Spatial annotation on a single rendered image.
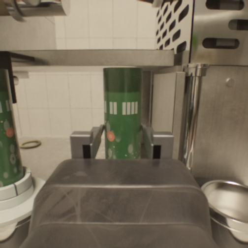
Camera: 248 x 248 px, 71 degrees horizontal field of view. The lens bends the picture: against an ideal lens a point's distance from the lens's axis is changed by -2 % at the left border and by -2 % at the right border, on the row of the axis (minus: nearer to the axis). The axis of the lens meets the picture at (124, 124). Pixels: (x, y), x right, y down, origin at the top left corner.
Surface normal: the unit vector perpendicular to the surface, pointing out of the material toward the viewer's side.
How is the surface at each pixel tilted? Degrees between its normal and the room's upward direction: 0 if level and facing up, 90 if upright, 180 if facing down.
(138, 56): 90
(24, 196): 90
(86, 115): 90
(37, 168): 0
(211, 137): 90
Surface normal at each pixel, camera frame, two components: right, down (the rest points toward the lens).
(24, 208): 0.00, -0.97
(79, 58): 0.00, 0.25
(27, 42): 1.00, 0.00
